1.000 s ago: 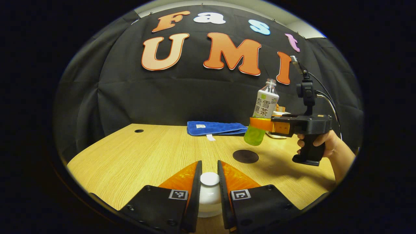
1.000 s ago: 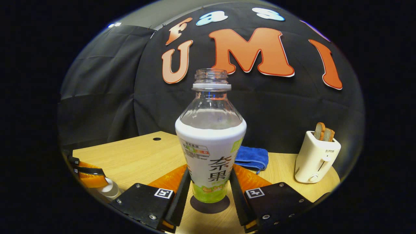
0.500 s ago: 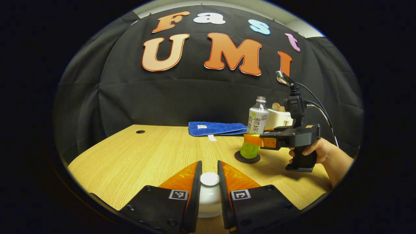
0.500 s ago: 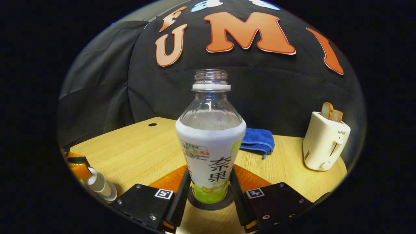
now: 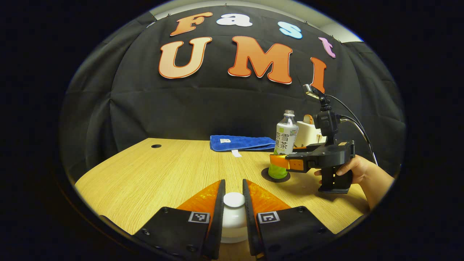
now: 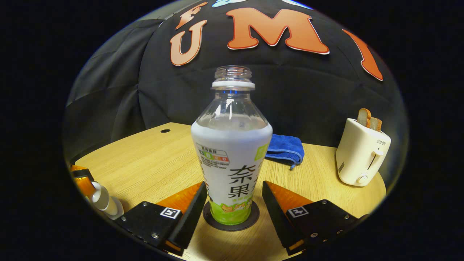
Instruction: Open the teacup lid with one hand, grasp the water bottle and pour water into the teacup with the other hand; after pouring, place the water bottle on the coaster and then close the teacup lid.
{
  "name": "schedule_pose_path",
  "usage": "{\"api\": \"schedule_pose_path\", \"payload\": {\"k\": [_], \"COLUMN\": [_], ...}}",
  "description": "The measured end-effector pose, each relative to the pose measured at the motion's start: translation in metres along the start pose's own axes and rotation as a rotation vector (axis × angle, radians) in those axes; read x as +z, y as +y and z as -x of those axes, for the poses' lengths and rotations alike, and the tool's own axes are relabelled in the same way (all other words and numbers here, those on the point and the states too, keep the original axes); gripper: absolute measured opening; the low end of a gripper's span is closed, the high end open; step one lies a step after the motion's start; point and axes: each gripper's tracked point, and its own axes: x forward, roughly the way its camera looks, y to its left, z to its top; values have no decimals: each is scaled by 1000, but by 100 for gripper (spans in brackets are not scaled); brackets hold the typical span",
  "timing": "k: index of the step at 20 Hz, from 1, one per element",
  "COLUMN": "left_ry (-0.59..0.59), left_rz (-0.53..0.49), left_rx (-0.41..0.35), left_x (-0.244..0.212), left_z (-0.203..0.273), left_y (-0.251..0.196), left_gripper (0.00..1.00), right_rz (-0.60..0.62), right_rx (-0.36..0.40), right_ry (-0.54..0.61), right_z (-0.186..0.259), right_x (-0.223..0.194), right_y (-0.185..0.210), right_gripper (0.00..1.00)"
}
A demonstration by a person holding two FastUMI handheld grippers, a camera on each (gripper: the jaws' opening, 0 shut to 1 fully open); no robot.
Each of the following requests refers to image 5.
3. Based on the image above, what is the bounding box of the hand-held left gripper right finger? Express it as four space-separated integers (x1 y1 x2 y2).
242 178 336 260

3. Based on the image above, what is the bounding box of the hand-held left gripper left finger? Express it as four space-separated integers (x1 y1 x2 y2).
132 179 226 260

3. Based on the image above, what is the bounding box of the white teacup lid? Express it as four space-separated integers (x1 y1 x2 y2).
221 192 248 243

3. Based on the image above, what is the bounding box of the clear water bottle white label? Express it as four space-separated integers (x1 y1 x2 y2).
268 110 299 179

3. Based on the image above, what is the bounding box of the dark round coaster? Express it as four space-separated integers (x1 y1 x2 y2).
261 167 291 183

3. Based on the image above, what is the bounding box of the white toaster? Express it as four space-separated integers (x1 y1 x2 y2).
294 121 327 147

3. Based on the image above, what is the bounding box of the blue towel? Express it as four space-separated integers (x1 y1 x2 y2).
210 135 277 158

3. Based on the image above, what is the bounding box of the black backdrop cloth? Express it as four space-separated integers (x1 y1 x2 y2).
60 5 406 182

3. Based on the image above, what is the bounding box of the thick grey gripper cable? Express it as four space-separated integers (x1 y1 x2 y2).
338 115 371 146

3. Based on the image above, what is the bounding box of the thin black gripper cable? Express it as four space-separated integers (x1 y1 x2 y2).
325 94 378 166

